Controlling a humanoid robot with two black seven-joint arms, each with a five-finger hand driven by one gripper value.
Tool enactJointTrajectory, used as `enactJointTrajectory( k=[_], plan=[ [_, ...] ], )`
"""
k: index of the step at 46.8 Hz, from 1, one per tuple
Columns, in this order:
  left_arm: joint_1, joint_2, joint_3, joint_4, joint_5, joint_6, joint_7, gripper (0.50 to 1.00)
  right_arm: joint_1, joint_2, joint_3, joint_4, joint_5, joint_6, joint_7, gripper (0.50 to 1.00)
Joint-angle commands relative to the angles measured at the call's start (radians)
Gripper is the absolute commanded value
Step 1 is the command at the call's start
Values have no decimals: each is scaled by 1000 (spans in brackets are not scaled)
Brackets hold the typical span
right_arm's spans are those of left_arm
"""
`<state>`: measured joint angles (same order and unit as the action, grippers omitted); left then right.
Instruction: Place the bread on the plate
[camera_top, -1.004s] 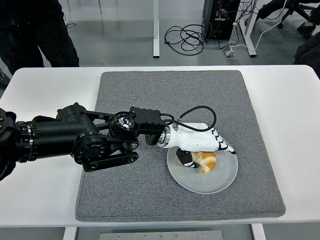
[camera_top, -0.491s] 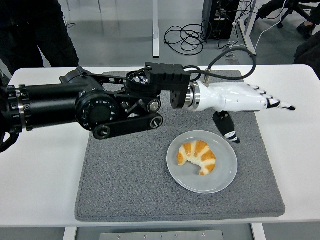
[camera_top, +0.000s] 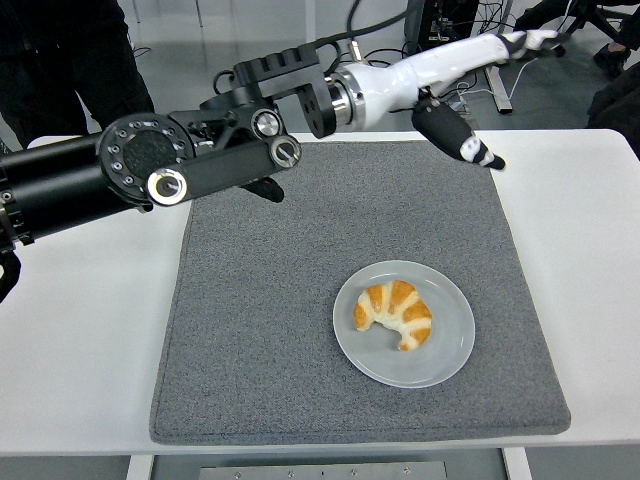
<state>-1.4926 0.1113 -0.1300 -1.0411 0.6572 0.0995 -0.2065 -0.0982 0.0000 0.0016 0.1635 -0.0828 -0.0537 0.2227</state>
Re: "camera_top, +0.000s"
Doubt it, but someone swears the seated person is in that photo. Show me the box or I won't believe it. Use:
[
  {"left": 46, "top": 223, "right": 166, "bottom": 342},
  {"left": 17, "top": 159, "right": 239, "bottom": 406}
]
[{"left": 510, "top": 0, "right": 640, "bottom": 132}]

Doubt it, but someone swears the black computer tower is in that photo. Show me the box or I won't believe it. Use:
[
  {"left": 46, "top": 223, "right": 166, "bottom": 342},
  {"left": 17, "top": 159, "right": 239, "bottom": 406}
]
[{"left": 404, "top": 0, "right": 484, "bottom": 54}]

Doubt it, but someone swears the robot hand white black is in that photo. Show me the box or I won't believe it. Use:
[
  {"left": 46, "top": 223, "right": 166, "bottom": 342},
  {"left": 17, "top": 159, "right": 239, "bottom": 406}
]
[{"left": 342, "top": 28, "right": 564, "bottom": 171}]

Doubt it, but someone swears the person in dark clothing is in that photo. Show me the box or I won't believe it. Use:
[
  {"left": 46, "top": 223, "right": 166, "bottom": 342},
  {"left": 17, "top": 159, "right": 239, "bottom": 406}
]
[{"left": 0, "top": 0, "right": 156, "bottom": 151}]

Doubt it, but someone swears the golden croissant bread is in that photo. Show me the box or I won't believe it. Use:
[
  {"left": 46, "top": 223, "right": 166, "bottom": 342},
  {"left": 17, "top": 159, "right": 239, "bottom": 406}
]
[{"left": 353, "top": 279, "right": 433, "bottom": 353}]

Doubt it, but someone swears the white table leg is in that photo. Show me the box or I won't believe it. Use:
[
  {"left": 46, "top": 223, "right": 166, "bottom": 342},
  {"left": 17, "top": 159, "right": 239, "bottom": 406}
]
[
  {"left": 502, "top": 447, "right": 532, "bottom": 480},
  {"left": 124, "top": 453, "right": 155, "bottom": 480}
]

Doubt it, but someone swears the pale grey round plate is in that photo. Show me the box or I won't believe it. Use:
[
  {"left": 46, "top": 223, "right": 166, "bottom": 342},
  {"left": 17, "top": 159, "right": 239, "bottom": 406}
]
[{"left": 332, "top": 259, "right": 477, "bottom": 389}]

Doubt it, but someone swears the black office chair base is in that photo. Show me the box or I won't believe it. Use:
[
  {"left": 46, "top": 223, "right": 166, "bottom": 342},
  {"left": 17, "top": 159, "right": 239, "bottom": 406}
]
[{"left": 553, "top": 0, "right": 632, "bottom": 59}]

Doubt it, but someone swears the white cable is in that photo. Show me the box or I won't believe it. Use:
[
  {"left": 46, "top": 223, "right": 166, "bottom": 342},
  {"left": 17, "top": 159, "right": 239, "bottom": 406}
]
[{"left": 457, "top": 0, "right": 576, "bottom": 104}]

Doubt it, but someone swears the grey fabric mat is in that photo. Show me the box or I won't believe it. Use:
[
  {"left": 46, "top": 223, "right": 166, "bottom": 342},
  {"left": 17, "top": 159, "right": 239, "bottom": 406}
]
[{"left": 149, "top": 140, "right": 572, "bottom": 445}]

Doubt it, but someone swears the grey metal plate with screws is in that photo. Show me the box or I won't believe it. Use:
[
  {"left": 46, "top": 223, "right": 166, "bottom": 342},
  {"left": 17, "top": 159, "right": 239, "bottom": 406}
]
[{"left": 198, "top": 460, "right": 449, "bottom": 480}]

